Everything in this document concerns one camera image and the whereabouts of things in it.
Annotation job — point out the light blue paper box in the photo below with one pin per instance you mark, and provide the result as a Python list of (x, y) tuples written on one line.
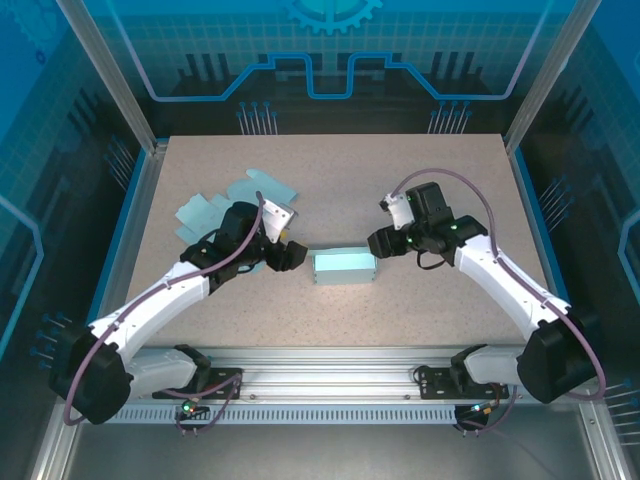
[(200, 215), (345, 276)]

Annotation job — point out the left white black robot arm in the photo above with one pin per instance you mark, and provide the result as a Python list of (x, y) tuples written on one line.
[(160, 300)]

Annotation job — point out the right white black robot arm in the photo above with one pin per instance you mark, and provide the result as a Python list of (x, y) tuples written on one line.
[(505, 285)]

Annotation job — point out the blue table side trim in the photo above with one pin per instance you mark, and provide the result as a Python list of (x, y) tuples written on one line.
[(539, 225), (120, 225)]

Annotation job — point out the aluminium mounting rail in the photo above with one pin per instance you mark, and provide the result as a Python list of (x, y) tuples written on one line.
[(325, 372)]

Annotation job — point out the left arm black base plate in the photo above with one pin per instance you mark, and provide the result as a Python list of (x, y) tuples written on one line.
[(227, 382)]

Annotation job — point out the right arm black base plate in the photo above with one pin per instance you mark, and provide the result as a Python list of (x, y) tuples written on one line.
[(432, 382)]

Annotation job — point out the aluminium frame post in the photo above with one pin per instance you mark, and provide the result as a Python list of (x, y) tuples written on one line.
[(117, 75), (545, 75)]

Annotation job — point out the aluminium frame bar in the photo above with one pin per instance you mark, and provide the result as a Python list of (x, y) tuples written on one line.
[(55, 450), (612, 465)]

